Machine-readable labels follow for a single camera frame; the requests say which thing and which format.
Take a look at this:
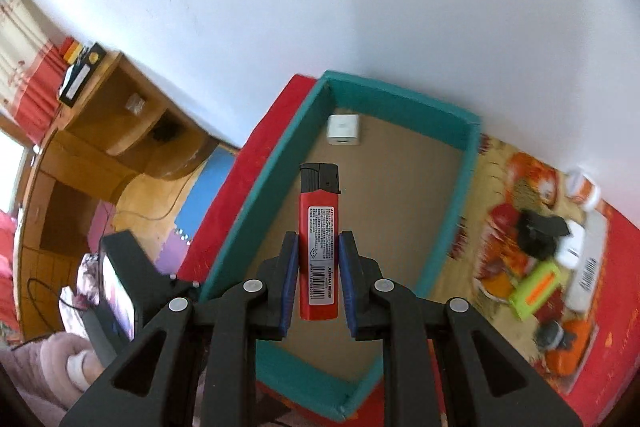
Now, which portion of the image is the purple foam mat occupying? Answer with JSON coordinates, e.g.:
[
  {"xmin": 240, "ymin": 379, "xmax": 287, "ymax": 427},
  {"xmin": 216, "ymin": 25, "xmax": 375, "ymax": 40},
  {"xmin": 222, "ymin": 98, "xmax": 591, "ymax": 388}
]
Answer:
[{"xmin": 150, "ymin": 227, "xmax": 193, "ymax": 275}]

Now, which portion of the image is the white black box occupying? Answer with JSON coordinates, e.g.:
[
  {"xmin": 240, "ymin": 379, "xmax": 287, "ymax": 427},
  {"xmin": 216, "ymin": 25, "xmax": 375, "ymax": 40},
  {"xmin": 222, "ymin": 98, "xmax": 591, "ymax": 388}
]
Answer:
[{"xmin": 57, "ymin": 59, "xmax": 98, "ymax": 108}]

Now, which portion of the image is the red white curtain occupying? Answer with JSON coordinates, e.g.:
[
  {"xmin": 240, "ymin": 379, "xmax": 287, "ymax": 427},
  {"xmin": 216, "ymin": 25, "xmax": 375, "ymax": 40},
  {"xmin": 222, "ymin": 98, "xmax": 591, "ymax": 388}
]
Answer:
[{"xmin": 0, "ymin": 0, "xmax": 68, "ymax": 142}]

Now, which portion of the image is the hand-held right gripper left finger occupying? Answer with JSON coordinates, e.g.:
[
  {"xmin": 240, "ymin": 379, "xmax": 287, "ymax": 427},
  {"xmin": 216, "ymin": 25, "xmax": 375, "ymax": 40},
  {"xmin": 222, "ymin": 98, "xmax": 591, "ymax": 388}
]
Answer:
[{"xmin": 60, "ymin": 231, "xmax": 301, "ymax": 427}]

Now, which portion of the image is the white earbuds case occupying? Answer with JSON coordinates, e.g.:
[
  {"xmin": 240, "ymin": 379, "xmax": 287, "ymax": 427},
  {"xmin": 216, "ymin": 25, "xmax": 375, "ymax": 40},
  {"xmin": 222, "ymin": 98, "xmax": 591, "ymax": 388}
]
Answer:
[{"xmin": 555, "ymin": 222, "xmax": 587, "ymax": 268}]

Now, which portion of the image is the red box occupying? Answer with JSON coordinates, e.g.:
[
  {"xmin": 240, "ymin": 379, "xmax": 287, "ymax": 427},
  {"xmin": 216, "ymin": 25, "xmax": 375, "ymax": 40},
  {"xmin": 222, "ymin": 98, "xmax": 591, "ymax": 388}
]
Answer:
[{"xmin": 60, "ymin": 37, "xmax": 83, "ymax": 64}]

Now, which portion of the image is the white power bank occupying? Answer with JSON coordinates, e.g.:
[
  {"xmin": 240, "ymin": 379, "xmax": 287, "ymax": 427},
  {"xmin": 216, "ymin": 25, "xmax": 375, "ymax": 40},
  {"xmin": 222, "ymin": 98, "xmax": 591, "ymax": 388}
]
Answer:
[{"xmin": 567, "ymin": 214, "xmax": 610, "ymax": 313}]

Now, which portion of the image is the thin grey cable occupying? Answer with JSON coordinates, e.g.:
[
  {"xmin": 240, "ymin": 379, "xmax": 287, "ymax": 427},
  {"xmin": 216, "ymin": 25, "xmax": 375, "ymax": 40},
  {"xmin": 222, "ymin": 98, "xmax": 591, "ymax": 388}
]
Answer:
[{"xmin": 112, "ymin": 147, "xmax": 201, "ymax": 222}]

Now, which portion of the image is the polka dot cloth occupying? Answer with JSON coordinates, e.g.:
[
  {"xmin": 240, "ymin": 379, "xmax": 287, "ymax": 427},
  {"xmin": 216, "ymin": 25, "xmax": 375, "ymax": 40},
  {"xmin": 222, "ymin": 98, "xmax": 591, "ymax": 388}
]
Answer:
[{"xmin": 75, "ymin": 252, "xmax": 106, "ymax": 308}]

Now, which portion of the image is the red lighter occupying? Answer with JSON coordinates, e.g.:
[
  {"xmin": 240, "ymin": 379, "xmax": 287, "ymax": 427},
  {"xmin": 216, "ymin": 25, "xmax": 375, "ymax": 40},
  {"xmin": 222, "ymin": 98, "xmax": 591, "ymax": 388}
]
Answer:
[{"xmin": 299, "ymin": 163, "xmax": 342, "ymax": 322}]

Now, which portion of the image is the black orange keychain figure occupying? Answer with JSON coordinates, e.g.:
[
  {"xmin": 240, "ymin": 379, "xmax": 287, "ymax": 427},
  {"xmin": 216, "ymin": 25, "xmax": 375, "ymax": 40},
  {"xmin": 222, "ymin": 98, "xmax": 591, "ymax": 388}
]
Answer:
[{"xmin": 532, "ymin": 319, "xmax": 588, "ymax": 375}]

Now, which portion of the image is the black cable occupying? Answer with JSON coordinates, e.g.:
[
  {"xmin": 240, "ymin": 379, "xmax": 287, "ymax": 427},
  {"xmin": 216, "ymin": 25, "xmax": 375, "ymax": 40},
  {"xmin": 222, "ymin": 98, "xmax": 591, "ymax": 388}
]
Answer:
[{"xmin": 12, "ymin": 276, "xmax": 81, "ymax": 348}]

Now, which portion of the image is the red bird printed blanket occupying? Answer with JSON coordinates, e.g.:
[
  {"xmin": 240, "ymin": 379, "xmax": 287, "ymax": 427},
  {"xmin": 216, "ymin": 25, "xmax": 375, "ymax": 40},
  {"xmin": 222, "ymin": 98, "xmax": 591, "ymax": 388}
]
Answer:
[{"xmin": 177, "ymin": 74, "xmax": 640, "ymax": 427}]

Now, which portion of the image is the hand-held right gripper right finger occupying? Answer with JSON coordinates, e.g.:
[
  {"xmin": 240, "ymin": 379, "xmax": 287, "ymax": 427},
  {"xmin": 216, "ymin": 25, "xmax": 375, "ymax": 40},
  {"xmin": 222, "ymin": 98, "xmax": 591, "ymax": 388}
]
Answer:
[{"xmin": 339, "ymin": 230, "xmax": 583, "ymax": 427}]

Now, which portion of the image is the black stapler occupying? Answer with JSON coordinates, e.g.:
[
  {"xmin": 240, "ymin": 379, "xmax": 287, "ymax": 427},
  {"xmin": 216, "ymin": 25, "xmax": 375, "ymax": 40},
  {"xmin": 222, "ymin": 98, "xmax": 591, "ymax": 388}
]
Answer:
[{"xmin": 515, "ymin": 209, "xmax": 571, "ymax": 260}]

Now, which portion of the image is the teal cardboard box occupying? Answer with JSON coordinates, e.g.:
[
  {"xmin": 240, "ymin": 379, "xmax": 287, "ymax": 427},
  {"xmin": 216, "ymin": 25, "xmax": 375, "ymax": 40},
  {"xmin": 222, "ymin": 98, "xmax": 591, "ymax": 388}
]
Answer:
[{"xmin": 199, "ymin": 70, "xmax": 482, "ymax": 423}]

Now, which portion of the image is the blue foam mat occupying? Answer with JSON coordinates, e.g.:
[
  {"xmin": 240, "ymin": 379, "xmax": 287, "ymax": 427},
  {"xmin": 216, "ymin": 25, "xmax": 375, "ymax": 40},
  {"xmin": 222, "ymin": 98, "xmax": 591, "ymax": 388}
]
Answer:
[{"xmin": 172, "ymin": 147, "xmax": 236, "ymax": 228}]

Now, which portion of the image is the person's left hand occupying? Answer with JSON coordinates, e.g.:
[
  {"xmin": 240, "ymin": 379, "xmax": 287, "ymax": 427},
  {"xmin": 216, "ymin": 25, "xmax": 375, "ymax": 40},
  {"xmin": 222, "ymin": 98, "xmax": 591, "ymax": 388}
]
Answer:
[{"xmin": 66, "ymin": 351, "xmax": 103, "ymax": 392}]

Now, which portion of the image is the white jar orange label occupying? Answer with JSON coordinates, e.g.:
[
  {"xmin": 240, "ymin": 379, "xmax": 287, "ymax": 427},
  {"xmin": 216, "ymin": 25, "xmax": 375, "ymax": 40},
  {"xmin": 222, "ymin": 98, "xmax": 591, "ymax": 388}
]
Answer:
[{"xmin": 565, "ymin": 167, "xmax": 601, "ymax": 212}]

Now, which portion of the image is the white charger plug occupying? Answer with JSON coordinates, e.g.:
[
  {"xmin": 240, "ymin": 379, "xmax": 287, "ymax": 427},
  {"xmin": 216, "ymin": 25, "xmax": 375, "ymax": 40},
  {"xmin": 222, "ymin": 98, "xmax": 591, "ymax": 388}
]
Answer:
[{"xmin": 326, "ymin": 113, "xmax": 362, "ymax": 146}]

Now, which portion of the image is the wooden cabinet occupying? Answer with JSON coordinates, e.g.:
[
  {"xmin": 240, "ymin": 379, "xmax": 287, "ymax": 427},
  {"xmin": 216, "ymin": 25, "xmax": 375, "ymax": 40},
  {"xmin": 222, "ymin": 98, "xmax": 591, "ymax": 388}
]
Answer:
[{"xmin": 20, "ymin": 51, "xmax": 217, "ymax": 273}]

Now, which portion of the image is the pink fluffy cloth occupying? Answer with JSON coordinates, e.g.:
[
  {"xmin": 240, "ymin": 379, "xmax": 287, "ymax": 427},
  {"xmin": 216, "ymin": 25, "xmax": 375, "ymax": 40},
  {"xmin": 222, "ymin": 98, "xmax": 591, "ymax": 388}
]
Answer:
[{"xmin": 0, "ymin": 332, "xmax": 96, "ymax": 427}]

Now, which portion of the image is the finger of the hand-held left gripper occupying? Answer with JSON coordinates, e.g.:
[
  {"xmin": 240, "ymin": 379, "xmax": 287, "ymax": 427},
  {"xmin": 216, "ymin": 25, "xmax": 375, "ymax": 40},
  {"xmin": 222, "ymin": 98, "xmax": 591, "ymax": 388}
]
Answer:
[{"xmin": 100, "ymin": 231, "xmax": 203, "ymax": 328}]

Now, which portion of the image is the yellow black box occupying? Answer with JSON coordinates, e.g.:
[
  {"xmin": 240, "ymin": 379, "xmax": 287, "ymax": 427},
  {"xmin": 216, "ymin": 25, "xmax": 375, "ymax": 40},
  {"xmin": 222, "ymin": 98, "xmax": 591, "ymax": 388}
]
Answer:
[{"xmin": 82, "ymin": 42, "xmax": 107, "ymax": 64}]

